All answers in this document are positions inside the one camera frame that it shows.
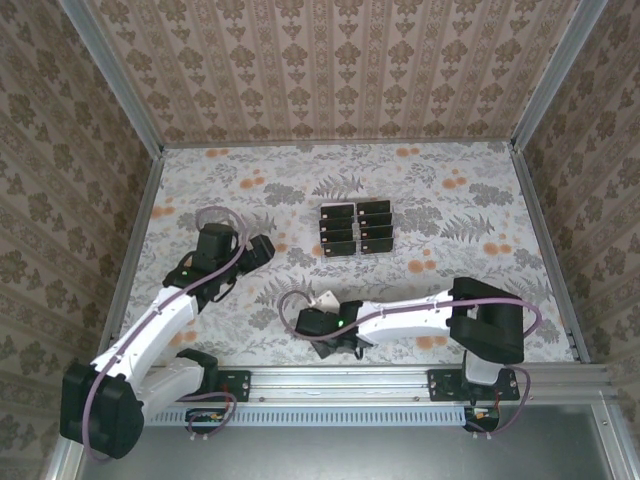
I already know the clear acrylic card stand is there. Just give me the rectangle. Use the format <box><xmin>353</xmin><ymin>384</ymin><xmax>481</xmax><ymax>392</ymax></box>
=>
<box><xmin>314</xmin><ymin>198</ymin><xmax>397</xmax><ymax>263</ymax></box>

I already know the grey metal panel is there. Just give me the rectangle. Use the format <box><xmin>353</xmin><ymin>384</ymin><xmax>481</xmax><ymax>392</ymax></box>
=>
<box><xmin>74</xmin><ymin>405</ymin><xmax>619</xmax><ymax>480</ymax></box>

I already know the floral patterned table covering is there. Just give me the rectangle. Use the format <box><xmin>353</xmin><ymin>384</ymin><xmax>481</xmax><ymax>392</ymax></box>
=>
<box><xmin>99</xmin><ymin>141</ymin><xmax>576</xmax><ymax>367</ymax></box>

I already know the white cable label tag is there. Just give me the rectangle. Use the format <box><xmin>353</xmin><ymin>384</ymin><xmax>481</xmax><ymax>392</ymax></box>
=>
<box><xmin>310</xmin><ymin>288</ymin><xmax>342</xmax><ymax>312</ymax></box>

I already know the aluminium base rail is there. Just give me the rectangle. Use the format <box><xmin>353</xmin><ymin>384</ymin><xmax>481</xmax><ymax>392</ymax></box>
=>
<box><xmin>214</xmin><ymin>364</ymin><xmax>617</xmax><ymax>404</ymax></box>

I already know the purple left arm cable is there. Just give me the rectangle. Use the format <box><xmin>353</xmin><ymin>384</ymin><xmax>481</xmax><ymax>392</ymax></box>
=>
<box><xmin>82</xmin><ymin>205</ymin><xmax>251</xmax><ymax>462</ymax></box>

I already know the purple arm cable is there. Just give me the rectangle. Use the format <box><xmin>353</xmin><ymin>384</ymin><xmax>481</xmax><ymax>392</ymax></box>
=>
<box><xmin>82</xmin><ymin>205</ymin><xmax>251</xmax><ymax>462</ymax></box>
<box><xmin>277</xmin><ymin>292</ymin><xmax>544</xmax><ymax>441</ymax></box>

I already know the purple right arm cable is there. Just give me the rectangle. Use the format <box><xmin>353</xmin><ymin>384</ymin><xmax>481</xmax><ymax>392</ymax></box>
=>
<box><xmin>277</xmin><ymin>292</ymin><xmax>544</xmax><ymax>441</ymax></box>

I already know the white slotted cable duct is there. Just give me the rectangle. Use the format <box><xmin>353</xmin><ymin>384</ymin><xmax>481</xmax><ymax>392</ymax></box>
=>
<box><xmin>142</xmin><ymin>403</ymin><xmax>469</xmax><ymax>427</ymax></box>

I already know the aluminium table edge rail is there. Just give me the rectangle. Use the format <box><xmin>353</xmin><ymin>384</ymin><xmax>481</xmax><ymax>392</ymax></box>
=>
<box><xmin>509</xmin><ymin>144</ymin><xmax>592</xmax><ymax>365</ymax></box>
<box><xmin>105</xmin><ymin>147</ymin><xmax>167</xmax><ymax>331</ymax></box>

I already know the black controller board with wires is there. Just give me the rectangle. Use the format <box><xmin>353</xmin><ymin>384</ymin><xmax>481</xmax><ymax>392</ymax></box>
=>
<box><xmin>185</xmin><ymin>407</ymin><xmax>227</xmax><ymax>435</ymax></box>
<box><xmin>463</xmin><ymin>405</ymin><xmax>501</xmax><ymax>434</ymax></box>

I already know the aluminium frame post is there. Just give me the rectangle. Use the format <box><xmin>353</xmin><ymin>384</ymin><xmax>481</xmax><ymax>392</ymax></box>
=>
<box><xmin>510</xmin><ymin>0</ymin><xmax>612</xmax><ymax>154</ymax></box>
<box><xmin>59</xmin><ymin>0</ymin><xmax>167</xmax><ymax>157</ymax></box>

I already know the aluminium lower frame bar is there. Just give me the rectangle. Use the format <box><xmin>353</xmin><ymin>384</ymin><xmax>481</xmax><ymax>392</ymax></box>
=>
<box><xmin>592</xmin><ymin>399</ymin><xmax>632</xmax><ymax>480</ymax></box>
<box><xmin>45</xmin><ymin>433</ymin><xmax>85</xmax><ymax>480</ymax></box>

